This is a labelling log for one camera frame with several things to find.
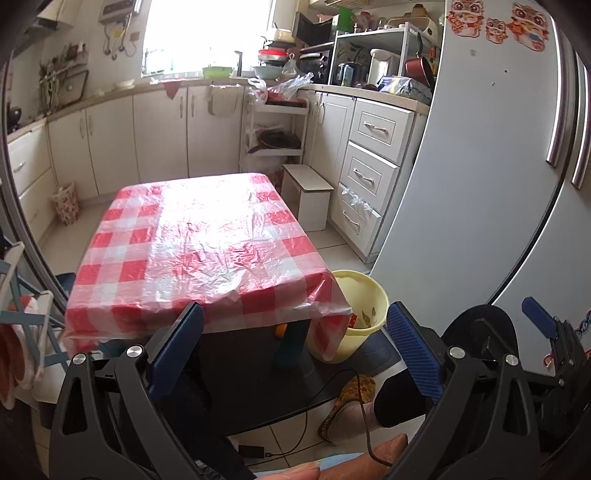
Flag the white open storage rack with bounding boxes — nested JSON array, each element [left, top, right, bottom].
[[238, 98, 311, 175]]

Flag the floral fabric basket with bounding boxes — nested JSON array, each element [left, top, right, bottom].
[[50, 182, 80, 226]]

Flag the white step stool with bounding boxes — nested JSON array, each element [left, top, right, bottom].
[[280, 164, 334, 232]]

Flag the clear plastic bag on handle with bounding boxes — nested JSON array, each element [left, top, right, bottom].
[[339, 184, 373, 216]]

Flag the black cable on floor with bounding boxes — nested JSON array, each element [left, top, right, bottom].
[[237, 367, 394, 467]]

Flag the white refrigerator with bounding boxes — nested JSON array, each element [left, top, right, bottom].
[[368, 0, 591, 375]]

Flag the colourful knitted slipper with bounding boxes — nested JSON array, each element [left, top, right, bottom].
[[318, 374, 377, 443]]

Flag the white kitchen cabinets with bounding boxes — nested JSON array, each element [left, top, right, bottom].
[[8, 82, 429, 262]]

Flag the person's left hand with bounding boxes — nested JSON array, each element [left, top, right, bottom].
[[257, 433, 408, 480]]

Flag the yellow trash bucket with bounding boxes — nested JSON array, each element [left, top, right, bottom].
[[307, 270, 390, 364]]

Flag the red white checkered tablecloth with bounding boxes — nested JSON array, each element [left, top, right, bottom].
[[62, 173, 352, 360]]

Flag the red cartoon fridge stickers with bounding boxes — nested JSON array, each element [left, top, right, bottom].
[[446, 1, 550, 52]]

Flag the black frying pan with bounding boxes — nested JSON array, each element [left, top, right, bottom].
[[249, 129, 301, 154]]

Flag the green bowl at sink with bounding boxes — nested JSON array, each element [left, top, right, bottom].
[[202, 66, 233, 79]]

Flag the red white plush cushion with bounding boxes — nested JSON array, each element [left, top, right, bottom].
[[1, 291, 53, 410]]

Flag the long orange peel piece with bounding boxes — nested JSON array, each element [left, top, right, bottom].
[[274, 324, 287, 338]]

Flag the black microwave oven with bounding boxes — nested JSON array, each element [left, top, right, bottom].
[[297, 42, 334, 84]]

